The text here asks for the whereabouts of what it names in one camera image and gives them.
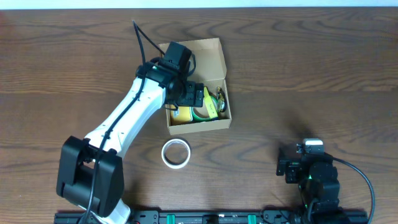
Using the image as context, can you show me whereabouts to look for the cardboard box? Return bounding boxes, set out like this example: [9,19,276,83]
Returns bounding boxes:
[166,38,232,135]

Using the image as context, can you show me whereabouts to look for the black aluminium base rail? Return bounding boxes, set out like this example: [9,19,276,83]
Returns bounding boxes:
[53,210,369,224]

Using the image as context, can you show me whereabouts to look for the yellow sticky note pad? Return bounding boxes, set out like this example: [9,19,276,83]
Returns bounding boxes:
[170,106,193,126]

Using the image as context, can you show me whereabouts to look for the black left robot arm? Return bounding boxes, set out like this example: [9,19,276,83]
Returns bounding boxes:
[54,42,204,223]

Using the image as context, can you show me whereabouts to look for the white tape roll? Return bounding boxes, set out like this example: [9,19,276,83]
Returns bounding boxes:
[161,138,192,169]

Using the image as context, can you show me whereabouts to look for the green tape roll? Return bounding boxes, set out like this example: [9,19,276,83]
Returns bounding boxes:
[191,104,219,122]

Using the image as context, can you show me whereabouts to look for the yellow highlighter marker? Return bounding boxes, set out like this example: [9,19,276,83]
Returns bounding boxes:
[203,87,218,120]

